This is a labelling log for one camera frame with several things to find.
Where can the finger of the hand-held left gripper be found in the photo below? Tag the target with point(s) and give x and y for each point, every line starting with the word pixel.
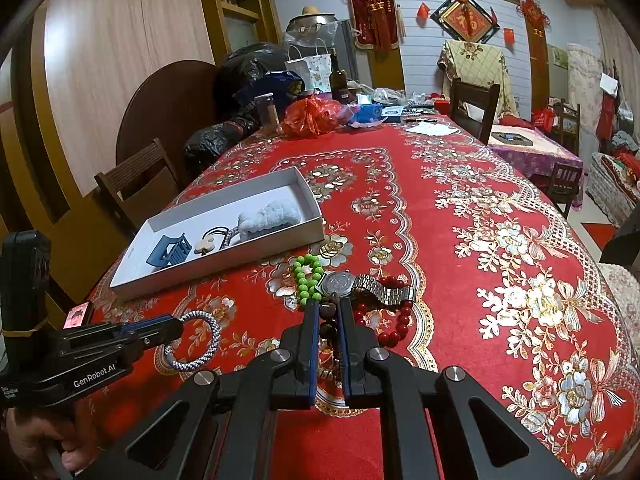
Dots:
pixel 147 325
pixel 160 336

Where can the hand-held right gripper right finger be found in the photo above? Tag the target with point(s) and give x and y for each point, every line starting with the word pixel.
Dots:
pixel 346 355

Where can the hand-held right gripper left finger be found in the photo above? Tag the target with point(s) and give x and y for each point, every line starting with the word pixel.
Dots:
pixel 314 355

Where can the blue hair claw clip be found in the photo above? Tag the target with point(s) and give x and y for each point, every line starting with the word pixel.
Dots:
pixel 170 252

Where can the white cardboard box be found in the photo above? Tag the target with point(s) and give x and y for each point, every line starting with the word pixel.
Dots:
pixel 200 220

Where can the grey fluffy scrunchie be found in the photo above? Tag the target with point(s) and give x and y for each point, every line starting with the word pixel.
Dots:
pixel 270 215

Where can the person's left hand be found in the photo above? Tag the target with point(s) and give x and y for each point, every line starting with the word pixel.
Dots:
pixel 30 435

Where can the metal wrist watch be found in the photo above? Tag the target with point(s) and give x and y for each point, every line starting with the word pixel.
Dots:
pixel 337 284

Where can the red floral tablecloth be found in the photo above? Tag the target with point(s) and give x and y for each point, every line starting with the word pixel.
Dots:
pixel 450 260

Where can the light wooden chair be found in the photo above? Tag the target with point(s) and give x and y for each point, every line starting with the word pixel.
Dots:
pixel 135 167

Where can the black plastic bag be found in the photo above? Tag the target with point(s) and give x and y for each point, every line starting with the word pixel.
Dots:
pixel 210 140
pixel 250 67

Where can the round wooden tabletop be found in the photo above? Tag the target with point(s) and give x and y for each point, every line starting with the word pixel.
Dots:
pixel 165 110

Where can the red plastic bag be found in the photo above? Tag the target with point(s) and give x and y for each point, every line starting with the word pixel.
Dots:
pixel 312 117

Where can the blue plastic packaging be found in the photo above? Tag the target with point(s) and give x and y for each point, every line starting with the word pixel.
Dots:
pixel 365 115

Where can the white paper sheet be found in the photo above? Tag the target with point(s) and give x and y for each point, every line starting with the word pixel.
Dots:
pixel 430 129

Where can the glass jar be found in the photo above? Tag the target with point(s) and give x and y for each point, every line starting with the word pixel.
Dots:
pixel 270 112

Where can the black tray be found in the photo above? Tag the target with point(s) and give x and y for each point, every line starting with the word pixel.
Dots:
pixel 500 142

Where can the blue bag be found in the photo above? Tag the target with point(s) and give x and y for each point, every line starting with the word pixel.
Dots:
pixel 280 85

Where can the dark glass bottle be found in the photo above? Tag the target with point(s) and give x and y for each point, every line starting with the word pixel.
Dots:
pixel 340 82

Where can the small dark wooden chair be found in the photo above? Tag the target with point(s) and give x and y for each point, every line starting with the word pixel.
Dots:
pixel 565 180

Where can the white paper gift bag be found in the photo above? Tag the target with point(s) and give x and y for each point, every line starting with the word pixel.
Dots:
pixel 315 70

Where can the purple tablecloth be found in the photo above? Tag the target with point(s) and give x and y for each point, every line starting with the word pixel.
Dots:
pixel 550 152

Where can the wooden wardrobe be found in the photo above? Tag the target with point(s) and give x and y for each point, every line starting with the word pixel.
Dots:
pixel 125 35

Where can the red gift bag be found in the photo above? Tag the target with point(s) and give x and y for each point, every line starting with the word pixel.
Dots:
pixel 542 120

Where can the floral covered sofa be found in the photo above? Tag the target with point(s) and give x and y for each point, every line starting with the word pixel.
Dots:
pixel 607 185

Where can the beige floral draped cloth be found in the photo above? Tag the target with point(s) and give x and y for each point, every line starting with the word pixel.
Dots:
pixel 475 60

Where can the brown wooden chair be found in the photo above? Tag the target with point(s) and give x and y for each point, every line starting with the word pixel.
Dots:
pixel 575 125

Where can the metal basin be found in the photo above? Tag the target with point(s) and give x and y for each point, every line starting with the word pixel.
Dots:
pixel 312 22

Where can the large red knot decoration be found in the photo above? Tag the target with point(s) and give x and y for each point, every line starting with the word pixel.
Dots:
pixel 372 15

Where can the red cloth bag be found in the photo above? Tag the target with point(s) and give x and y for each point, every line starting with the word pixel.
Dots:
pixel 606 110

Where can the beige curtain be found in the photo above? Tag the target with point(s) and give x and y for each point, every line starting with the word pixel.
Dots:
pixel 625 50

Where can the framed diamond wall decoration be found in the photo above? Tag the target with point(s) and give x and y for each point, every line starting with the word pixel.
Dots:
pixel 465 21

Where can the red knot wall ornament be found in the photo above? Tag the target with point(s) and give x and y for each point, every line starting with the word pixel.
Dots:
pixel 532 12

